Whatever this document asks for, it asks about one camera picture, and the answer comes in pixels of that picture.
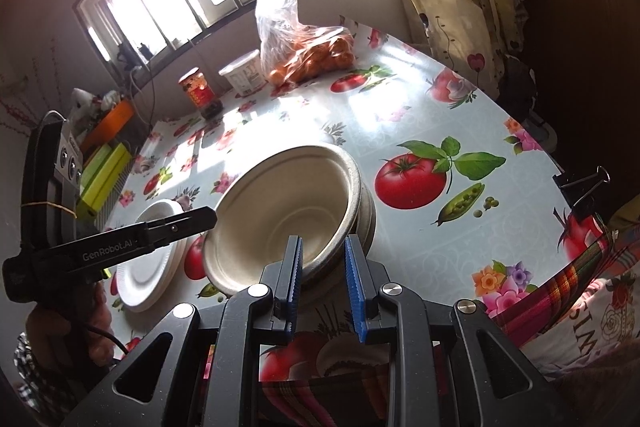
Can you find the tomato print tablecloth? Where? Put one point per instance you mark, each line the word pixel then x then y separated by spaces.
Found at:
pixel 425 117

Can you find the beige paper bowl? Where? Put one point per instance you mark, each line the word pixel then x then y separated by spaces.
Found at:
pixel 280 207
pixel 369 217

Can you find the pale green box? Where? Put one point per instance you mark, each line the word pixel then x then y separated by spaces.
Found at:
pixel 92 162

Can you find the person's left hand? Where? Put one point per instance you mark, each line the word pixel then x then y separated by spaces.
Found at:
pixel 45 337

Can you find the plastic bag of oranges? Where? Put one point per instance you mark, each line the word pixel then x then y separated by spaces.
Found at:
pixel 310 52

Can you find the black binder clip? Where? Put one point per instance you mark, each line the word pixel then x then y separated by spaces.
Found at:
pixel 575 187

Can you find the orange basket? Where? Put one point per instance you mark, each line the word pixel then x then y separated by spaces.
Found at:
pixel 107 122

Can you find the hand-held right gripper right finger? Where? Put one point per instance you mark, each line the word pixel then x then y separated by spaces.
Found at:
pixel 356 287

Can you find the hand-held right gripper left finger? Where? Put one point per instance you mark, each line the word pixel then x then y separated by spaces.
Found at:
pixel 295 277

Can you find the person's left forearm checked sleeve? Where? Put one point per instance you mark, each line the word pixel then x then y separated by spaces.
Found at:
pixel 35 382

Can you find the red label sauce jar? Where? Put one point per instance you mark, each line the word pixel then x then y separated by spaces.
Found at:
pixel 197 89

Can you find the bright green box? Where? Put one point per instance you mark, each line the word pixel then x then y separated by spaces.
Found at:
pixel 107 179

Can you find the white plastic tub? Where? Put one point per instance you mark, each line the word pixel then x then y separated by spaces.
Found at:
pixel 245 74

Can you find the white printed cloth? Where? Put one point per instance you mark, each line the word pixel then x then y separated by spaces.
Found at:
pixel 600 322

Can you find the large white paper plate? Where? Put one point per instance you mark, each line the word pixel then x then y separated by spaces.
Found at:
pixel 145 267

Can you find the plaid cloth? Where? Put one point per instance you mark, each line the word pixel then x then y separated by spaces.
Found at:
pixel 565 282

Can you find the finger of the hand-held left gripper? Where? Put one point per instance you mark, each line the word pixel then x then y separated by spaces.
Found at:
pixel 192 220

